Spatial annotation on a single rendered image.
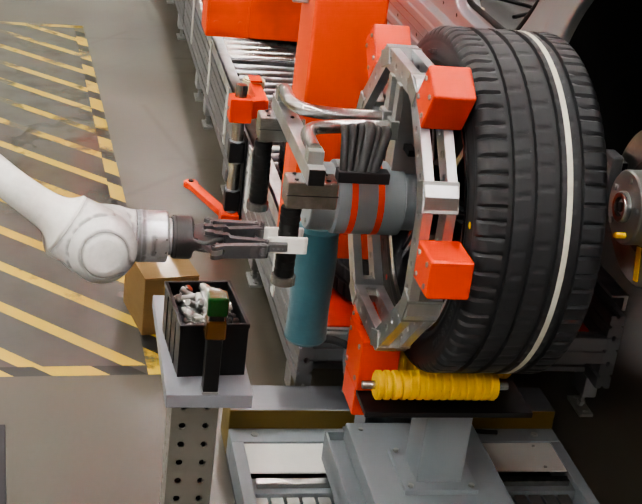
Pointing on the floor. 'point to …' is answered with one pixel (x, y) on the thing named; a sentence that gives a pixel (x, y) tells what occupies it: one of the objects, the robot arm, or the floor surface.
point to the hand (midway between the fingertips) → (286, 240)
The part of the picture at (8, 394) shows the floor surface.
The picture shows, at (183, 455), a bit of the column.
